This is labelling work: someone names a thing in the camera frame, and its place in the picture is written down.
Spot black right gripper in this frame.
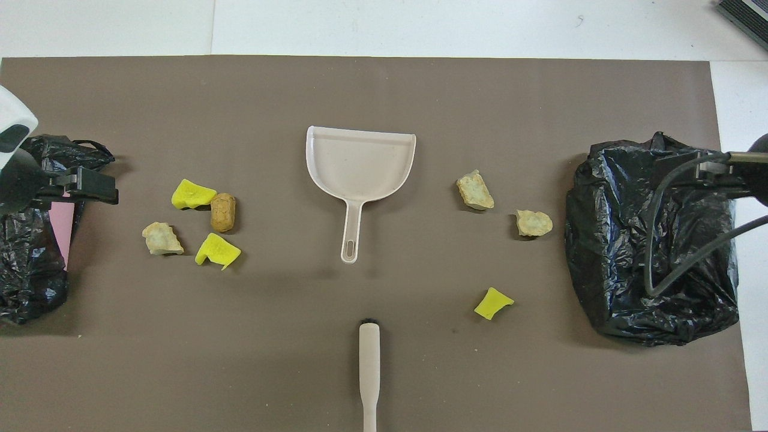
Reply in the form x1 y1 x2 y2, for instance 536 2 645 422
696 152 751 188

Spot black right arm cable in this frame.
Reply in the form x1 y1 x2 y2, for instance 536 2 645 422
643 151 768 299

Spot beige sponge piece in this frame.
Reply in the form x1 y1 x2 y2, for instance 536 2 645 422
142 221 185 256
515 209 554 238
456 169 496 211

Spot brown cork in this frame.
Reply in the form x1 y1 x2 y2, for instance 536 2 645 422
210 192 236 233

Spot brown table mat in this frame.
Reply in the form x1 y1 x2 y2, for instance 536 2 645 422
0 55 754 432

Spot beige hand brush black bristles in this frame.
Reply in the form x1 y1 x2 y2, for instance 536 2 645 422
359 318 381 432

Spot black plastic trash bag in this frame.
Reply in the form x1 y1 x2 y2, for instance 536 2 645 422
565 131 740 347
0 135 116 325

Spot yellow sponge piece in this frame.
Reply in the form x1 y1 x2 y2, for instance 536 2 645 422
194 232 242 271
473 287 515 321
171 178 218 211

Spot pink bin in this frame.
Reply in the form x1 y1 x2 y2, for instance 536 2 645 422
51 201 76 271

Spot beige plastic dustpan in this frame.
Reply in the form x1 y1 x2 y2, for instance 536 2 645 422
305 125 416 265

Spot dark ribbed device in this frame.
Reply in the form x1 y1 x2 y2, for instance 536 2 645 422
717 0 768 52

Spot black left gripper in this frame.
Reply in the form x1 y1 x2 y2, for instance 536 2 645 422
34 167 119 208

